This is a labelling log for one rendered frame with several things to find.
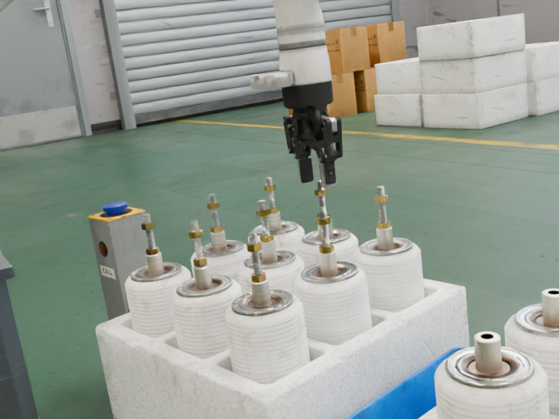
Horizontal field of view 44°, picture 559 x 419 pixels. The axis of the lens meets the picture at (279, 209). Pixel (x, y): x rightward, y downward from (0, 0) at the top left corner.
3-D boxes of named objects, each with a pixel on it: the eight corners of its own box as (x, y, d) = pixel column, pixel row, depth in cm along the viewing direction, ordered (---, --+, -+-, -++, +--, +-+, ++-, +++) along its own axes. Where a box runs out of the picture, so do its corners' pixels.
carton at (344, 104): (358, 114, 484) (353, 71, 478) (329, 120, 474) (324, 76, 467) (333, 113, 510) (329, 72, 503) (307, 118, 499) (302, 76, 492)
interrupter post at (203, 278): (217, 287, 92) (214, 263, 91) (205, 293, 90) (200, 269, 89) (205, 284, 93) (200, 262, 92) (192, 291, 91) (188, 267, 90)
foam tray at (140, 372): (285, 544, 78) (264, 402, 74) (116, 432, 107) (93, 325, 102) (474, 398, 103) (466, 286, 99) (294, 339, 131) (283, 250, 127)
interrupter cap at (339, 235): (322, 230, 112) (321, 226, 111) (360, 234, 107) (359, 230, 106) (292, 244, 106) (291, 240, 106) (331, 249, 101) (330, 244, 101)
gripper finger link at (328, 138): (321, 118, 97) (321, 157, 99) (328, 121, 95) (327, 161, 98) (338, 115, 98) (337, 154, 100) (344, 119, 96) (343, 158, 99)
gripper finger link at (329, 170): (320, 150, 100) (324, 184, 101) (330, 151, 98) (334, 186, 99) (328, 148, 101) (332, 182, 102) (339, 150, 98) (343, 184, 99)
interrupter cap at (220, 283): (244, 283, 92) (244, 278, 92) (205, 303, 86) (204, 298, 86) (205, 276, 97) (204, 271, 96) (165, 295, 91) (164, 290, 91)
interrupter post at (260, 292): (259, 311, 81) (255, 285, 80) (249, 306, 83) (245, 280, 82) (276, 305, 82) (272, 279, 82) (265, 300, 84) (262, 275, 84)
